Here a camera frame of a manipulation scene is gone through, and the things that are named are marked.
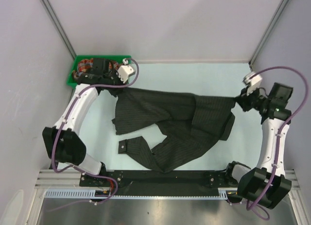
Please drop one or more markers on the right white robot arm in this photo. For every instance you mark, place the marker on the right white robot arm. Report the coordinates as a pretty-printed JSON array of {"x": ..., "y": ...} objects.
[{"x": 267, "y": 180}]

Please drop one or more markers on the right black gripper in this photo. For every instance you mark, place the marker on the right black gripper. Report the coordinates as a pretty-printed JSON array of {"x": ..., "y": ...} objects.
[{"x": 243, "y": 99}]

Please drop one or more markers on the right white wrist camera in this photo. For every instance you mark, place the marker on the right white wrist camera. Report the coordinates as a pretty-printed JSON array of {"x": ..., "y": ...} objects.
[{"x": 252, "y": 82}]

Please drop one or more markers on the plaid long sleeve shirt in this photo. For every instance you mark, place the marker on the plaid long sleeve shirt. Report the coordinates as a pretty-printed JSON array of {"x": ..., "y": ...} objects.
[{"x": 101, "y": 66}]

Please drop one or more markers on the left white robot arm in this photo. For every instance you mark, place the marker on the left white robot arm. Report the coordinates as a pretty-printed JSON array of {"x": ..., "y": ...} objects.
[{"x": 90, "y": 75}]

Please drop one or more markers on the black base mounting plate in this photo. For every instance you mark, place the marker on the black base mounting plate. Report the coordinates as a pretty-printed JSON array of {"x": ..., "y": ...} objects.
[{"x": 172, "y": 184}]

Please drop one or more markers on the aluminium frame rail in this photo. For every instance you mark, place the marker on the aluminium frame rail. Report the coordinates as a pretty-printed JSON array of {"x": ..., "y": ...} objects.
[{"x": 48, "y": 179}]

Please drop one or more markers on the black pinstripe long sleeve shirt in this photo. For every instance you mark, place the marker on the black pinstripe long sleeve shirt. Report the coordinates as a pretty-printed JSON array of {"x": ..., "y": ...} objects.
[{"x": 192, "y": 125}]

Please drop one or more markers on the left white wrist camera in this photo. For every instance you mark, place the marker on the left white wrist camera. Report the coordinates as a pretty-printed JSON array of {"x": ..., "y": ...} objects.
[{"x": 125, "y": 71}]

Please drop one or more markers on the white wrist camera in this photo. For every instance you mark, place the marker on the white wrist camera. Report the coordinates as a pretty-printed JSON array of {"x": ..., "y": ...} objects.
[
  {"x": 252, "y": 82},
  {"x": 125, "y": 71}
]

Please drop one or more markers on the white slotted cable duct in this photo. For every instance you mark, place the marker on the white slotted cable duct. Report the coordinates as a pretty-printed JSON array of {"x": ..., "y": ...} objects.
[{"x": 221, "y": 194}]

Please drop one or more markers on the green plastic bin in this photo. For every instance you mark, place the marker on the green plastic bin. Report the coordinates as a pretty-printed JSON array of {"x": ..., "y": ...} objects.
[{"x": 70, "y": 80}]

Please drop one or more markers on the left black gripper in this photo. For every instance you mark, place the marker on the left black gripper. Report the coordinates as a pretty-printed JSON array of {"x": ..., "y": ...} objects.
[{"x": 115, "y": 75}]

